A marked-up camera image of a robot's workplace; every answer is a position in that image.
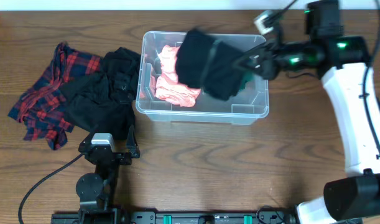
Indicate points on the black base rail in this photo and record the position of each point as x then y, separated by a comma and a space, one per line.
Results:
208, 218

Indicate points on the clear plastic storage bin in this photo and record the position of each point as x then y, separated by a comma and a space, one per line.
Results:
250, 104

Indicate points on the salmon pink garment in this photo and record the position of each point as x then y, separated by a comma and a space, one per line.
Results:
160, 81

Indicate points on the dark green garment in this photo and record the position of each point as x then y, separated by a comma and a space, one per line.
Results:
247, 77

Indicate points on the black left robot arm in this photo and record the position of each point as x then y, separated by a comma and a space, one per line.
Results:
96, 189

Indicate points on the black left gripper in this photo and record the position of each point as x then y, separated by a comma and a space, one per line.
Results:
108, 156

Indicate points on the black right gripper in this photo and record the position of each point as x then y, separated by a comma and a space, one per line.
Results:
273, 54

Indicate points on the black garment with grey stripe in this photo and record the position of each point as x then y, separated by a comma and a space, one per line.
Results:
204, 62

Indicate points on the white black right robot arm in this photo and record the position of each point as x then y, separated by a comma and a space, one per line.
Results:
345, 68

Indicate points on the red navy plaid shirt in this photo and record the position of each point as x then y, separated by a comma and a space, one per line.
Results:
41, 107

